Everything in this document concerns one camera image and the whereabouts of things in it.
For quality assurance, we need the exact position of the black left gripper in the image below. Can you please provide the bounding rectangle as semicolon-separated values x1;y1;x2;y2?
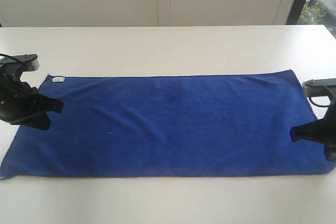
1;72;64;131

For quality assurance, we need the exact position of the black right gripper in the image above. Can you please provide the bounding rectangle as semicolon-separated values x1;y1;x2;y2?
291;95;335;162

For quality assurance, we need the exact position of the blue microfiber towel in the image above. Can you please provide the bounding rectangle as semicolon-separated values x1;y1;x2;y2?
1;70;335;179

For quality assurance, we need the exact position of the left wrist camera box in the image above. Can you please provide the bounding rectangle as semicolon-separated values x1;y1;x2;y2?
1;54;39;72

